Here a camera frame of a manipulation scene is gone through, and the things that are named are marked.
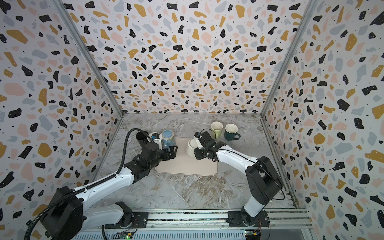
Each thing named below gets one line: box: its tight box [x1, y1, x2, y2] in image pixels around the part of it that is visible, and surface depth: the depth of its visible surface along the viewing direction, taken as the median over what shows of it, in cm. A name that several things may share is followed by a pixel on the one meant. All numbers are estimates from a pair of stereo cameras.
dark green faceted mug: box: [224, 123, 241, 142], surface depth 102 cm
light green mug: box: [211, 121, 224, 139], surface depth 105 cm
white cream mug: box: [186, 138, 200, 157], surface depth 91 cm
